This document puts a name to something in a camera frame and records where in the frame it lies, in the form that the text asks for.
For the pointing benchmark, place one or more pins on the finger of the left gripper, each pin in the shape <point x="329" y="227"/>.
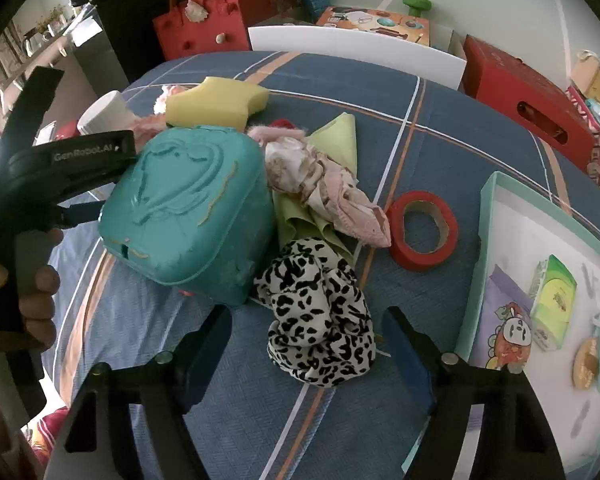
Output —
<point x="81" y="163"/>
<point x="34" y="101"/>

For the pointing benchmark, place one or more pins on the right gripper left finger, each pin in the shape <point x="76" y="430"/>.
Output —
<point x="97" y="441"/>

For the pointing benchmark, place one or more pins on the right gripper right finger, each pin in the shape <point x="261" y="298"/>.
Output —
<point x="515" y="440"/>

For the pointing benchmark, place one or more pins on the white plastic bottle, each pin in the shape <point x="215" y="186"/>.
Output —
<point x="108" y="113"/>

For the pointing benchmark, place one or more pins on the teal plastic toy case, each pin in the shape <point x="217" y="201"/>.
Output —
<point x="194" y="212"/>

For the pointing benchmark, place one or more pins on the yellow sponge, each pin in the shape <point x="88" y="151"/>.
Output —
<point x="216" y="102"/>

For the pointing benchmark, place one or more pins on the pink floral cloth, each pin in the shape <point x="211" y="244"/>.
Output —
<point x="301" y="171"/>

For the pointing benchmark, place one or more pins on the leopard print scrunchie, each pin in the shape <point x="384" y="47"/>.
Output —
<point x="322" y="333"/>

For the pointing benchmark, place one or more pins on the light green cloth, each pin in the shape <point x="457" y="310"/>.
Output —
<point x="337" y="139"/>

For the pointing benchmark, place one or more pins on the red tape roll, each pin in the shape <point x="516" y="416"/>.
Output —
<point x="439" y="211"/>

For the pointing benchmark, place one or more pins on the pink white knit cloth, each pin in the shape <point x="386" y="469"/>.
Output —
<point x="146" y="128"/>

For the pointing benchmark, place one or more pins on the left hand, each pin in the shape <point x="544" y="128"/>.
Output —
<point x="37" y="309"/>

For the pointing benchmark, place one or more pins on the red round cushion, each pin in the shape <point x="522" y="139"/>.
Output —
<point x="68" y="131"/>

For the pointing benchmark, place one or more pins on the round wooden tag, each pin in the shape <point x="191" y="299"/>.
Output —
<point x="586" y="364"/>

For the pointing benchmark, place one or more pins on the purple wipes pack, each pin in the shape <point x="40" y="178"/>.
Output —
<point x="504" y="332"/>

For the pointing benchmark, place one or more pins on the teal shallow box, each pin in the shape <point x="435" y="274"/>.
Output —
<point x="518" y="228"/>

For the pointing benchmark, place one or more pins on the green tissue pack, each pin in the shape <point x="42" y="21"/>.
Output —
<point x="552" y="292"/>

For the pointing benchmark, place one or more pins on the red felt handbag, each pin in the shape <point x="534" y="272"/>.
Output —
<point x="201" y="26"/>

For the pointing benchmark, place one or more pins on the blue plaid bed cover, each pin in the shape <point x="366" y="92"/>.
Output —
<point x="256" y="422"/>

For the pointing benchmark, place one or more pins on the red cardboard box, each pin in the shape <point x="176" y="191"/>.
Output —
<point x="508" y="85"/>

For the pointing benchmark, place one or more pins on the orange toy box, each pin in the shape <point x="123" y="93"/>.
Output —
<point x="396" y="25"/>

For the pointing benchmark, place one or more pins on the beige small gift bag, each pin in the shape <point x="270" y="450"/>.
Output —
<point x="585" y="74"/>

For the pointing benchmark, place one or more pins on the green dumbbell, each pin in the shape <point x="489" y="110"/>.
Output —
<point x="417" y="7"/>

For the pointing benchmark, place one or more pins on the white foam board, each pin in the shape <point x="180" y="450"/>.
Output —
<point x="426" y="62"/>

